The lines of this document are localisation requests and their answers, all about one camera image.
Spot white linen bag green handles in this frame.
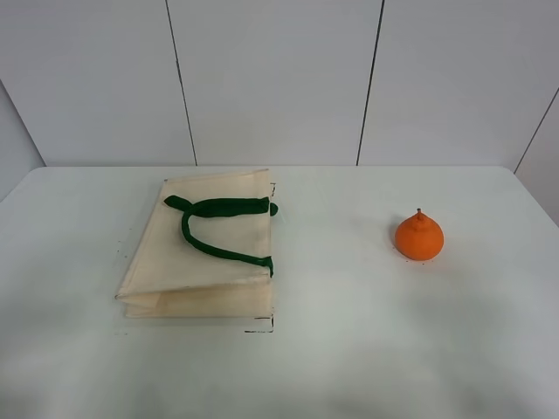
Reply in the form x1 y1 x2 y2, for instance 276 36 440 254
115 169 278 319

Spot orange fruit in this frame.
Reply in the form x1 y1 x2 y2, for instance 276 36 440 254
394 208 445 261

